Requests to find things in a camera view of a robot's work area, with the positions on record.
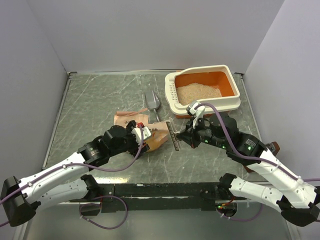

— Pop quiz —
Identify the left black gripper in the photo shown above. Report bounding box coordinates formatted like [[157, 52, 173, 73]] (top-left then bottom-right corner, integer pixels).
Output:
[[109, 120, 150, 159]]

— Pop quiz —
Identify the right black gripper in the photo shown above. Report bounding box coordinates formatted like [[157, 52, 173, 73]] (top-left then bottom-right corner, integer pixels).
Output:
[[177, 114, 228, 149]]

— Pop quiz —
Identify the clear plastic bag clip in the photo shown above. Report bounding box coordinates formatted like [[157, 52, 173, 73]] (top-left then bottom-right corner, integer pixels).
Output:
[[165, 118, 180, 152]]

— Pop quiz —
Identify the pink cat litter bag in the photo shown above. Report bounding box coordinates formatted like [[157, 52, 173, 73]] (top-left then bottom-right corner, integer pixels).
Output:
[[114, 108, 170, 152]]

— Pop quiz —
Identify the metal litter scoop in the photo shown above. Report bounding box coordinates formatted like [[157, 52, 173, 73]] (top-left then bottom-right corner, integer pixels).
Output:
[[144, 90, 160, 122]]

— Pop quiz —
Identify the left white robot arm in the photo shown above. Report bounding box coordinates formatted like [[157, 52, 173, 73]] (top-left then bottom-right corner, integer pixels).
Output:
[[0, 120, 152, 227]]

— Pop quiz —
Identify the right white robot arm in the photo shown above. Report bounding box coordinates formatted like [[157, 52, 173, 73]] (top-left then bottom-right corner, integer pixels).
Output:
[[176, 113, 320, 227]]

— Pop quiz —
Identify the cream orange litter box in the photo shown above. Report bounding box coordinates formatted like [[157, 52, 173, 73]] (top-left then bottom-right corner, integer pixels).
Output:
[[164, 64, 241, 118]]

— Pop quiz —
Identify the brown dustpan brush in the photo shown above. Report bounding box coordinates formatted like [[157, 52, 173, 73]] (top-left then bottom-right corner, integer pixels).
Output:
[[243, 141, 280, 173]]

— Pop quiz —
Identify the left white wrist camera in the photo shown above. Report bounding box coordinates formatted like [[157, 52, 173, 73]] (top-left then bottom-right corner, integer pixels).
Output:
[[131, 122, 152, 145]]

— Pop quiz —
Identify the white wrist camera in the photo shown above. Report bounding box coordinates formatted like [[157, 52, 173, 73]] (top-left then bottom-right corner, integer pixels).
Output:
[[131, 122, 152, 145], [186, 100, 206, 118]]

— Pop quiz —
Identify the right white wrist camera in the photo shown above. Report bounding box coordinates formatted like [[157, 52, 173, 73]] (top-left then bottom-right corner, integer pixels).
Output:
[[186, 100, 206, 118]]

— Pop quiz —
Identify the aluminium frame rail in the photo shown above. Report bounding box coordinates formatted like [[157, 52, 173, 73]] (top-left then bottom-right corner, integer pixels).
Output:
[[24, 181, 290, 208]]

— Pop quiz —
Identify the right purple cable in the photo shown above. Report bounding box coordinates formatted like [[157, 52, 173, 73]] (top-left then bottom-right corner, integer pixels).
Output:
[[194, 102, 320, 222]]

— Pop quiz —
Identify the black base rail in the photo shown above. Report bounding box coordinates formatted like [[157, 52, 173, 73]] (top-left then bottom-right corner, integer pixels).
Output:
[[79, 182, 248, 216]]

